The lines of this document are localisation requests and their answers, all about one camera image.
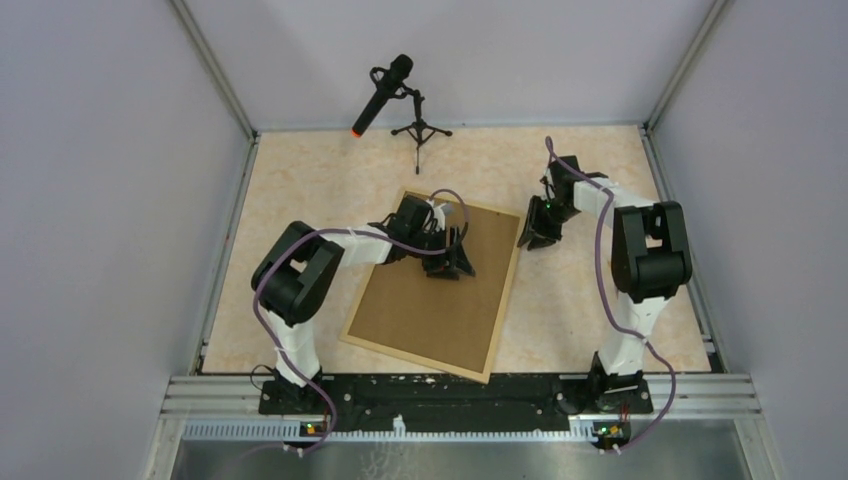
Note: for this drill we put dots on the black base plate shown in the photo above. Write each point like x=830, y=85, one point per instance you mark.
x=443, y=403

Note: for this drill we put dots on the black tripod stand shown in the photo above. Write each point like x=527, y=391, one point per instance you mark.
x=419, y=130

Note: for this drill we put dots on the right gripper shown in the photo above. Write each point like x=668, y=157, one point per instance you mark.
x=532, y=223

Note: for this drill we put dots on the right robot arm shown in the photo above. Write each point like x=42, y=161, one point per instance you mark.
x=649, y=261

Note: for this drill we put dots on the wooden picture frame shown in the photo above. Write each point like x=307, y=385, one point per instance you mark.
x=503, y=311

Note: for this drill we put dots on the aluminium rail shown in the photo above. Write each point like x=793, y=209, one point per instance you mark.
x=226, y=408

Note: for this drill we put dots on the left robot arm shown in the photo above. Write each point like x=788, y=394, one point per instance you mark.
x=292, y=281

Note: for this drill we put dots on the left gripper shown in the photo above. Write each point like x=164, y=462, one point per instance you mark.
x=448, y=265

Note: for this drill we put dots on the brown backing board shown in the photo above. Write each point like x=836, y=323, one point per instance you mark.
x=430, y=311

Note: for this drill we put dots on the black microphone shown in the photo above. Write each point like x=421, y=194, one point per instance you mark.
x=389, y=84

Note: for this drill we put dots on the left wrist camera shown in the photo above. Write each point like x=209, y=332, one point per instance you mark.
x=440, y=213

